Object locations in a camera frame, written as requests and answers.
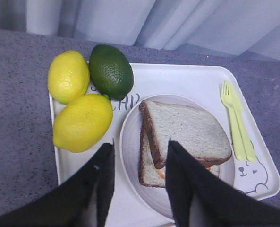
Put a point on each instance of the green lime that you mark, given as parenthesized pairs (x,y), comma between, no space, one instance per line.
(111,71)

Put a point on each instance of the bottom bread slice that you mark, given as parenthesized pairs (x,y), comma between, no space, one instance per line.
(148,175)

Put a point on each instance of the light yellow plastic knife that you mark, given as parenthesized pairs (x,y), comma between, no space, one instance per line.
(248,146)

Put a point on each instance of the yellow lemon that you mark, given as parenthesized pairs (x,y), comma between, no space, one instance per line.
(68,76)
(82,123)

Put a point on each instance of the light yellow plastic fork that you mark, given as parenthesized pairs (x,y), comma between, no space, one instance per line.
(226,98)

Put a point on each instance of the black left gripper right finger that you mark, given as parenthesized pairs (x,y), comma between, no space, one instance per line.
(200,199)

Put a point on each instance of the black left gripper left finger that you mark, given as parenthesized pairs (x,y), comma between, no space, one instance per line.
(81,201)

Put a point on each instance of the grey curtain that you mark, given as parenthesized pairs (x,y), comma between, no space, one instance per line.
(229,28)

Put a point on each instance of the white bread slice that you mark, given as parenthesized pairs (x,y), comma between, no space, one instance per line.
(195,129)

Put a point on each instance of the white rectangular tray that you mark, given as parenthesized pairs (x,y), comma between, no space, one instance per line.
(202,84)

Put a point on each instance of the fried egg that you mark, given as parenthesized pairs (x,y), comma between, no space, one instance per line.
(213,169)

